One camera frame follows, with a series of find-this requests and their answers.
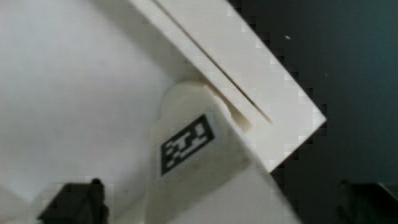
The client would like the white square tabletop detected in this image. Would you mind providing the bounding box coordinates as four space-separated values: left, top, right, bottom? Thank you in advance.
0 0 326 224

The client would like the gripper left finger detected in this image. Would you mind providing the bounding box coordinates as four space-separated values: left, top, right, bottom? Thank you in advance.
38 179 109 224

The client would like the white table leg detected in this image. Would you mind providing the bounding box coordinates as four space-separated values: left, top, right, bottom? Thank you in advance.
144 81 302 224

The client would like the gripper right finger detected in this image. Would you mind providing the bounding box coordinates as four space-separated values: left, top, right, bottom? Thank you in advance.
336 181 398 224

